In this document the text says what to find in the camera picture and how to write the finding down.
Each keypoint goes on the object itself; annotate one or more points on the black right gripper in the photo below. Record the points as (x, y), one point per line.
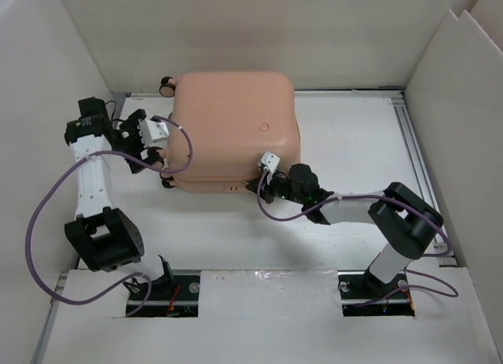
(266, 190)

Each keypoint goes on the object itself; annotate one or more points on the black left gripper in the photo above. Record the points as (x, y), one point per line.
(132, 125)

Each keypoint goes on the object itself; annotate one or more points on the pink hard-shell suitcase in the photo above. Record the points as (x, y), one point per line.
(230, 120)

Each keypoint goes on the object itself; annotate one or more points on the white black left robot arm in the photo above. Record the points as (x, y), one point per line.
(101, 234)

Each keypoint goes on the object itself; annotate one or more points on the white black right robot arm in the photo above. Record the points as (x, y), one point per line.
(407, 222)

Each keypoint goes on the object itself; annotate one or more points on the white foam board front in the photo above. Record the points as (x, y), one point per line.
(276, 317)

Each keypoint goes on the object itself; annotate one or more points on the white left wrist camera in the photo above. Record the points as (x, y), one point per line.
(152, 132)

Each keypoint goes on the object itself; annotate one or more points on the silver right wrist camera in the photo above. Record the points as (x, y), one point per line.
(269, 162)

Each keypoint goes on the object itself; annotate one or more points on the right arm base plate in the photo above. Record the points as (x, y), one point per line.
(363, 296)

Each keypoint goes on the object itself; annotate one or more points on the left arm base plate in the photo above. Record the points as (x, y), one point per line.
(180, 300)

